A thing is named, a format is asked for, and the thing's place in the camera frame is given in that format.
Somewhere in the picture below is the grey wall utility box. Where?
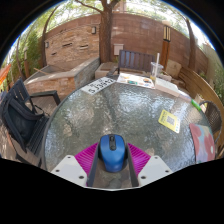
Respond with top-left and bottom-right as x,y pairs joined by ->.
113,43 -> 124,56

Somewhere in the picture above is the thin white booklet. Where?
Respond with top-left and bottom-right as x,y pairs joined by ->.
178,91 -> 194,103

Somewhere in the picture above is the clear plastic cup with straw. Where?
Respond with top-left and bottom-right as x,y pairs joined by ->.
149,52 -> 164,84

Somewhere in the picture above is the stone garden counter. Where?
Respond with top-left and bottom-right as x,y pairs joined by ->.
23,56 -> 101,101

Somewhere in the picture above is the white printed sign plate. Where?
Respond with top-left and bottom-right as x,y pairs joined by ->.
79,76 -> 117,96

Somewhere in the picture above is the curved wooden slat bench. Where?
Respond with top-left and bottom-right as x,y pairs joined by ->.
178,66 -> 224,158

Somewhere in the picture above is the floral pastel mouse pad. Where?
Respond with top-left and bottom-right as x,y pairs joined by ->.
189,123 -> 217,164

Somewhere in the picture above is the beige stone slab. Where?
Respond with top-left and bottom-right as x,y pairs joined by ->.
165,59 -> 183,79

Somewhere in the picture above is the slim straight tree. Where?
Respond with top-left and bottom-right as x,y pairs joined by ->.
184,18 -> 198,71

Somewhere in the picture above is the thick forked tree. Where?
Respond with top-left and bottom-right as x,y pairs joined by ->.
74,0 -> 121,64

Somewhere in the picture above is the colourful printed magazine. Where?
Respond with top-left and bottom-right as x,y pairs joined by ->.
116,72 -> 156,90

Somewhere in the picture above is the black metal chair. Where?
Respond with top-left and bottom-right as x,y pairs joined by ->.
0,78 -> 62,164

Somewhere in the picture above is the yellow square card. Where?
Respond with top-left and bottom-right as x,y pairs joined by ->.
157,109 -> 182,134

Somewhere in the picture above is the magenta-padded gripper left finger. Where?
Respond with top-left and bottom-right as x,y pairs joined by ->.
49,143 -> 102,188

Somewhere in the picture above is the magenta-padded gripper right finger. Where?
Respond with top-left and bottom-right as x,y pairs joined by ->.
124,143 -> 174,188

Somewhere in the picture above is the wooden garden lamp post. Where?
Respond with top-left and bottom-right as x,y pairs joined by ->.
160,20 -> 173,71

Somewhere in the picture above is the blue and black computer mouse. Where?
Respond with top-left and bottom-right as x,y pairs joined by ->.
98,133 -> 128,173

